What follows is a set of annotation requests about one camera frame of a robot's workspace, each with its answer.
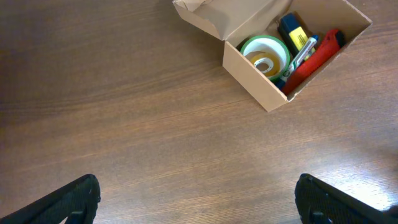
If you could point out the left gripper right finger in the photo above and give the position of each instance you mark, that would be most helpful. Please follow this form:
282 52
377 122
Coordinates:
320 203

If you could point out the orange utility knife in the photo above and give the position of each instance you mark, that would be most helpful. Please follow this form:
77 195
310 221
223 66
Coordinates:
331 44

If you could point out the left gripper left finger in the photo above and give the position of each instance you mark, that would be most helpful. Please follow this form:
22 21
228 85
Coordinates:
76 202

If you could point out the green tape roll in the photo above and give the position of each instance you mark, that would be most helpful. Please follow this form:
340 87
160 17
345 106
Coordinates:
268 44

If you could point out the brown cardboard box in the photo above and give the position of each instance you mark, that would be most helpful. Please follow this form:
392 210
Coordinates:
236 21

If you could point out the yellow clear tape roll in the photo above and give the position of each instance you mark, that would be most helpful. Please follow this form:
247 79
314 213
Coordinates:
266 63

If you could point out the yellow highlighter with dark cap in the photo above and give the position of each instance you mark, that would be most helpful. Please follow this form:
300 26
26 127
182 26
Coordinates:
292 33

